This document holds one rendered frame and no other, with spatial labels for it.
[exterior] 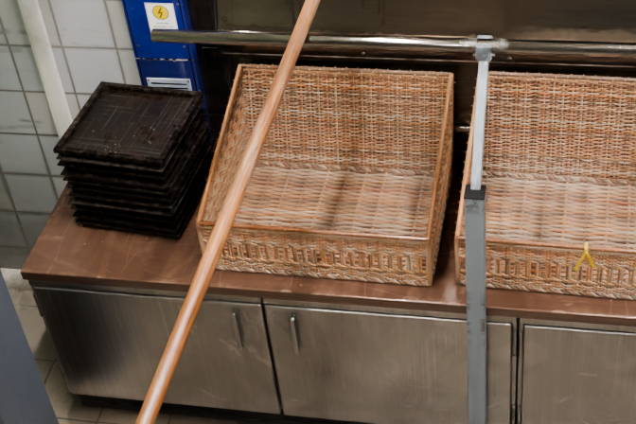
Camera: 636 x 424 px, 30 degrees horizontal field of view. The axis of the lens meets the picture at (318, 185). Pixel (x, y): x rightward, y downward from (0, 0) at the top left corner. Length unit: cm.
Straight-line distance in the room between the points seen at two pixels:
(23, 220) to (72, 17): 82
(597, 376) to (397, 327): 48
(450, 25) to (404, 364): 83
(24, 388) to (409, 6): 129
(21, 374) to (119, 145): 59
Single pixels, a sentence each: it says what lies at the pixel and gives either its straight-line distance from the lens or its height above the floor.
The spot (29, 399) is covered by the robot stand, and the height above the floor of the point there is 40.
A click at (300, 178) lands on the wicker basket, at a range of 306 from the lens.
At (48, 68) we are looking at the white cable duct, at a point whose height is 81.
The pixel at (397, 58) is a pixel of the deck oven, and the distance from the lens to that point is 298.
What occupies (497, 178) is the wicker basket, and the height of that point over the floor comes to 59.
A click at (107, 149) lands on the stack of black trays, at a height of 83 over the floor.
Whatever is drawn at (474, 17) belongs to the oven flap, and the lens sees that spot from 287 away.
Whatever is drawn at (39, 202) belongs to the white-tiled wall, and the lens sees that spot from 364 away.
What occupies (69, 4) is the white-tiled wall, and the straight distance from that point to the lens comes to 313.
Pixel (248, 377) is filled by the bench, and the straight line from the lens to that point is 307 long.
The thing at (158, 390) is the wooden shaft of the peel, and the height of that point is 103.
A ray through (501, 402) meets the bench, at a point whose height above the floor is 24.
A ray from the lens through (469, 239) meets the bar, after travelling 250.
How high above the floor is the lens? 256
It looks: 41 degrees down
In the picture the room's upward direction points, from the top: 7 degrees counter-clockwise
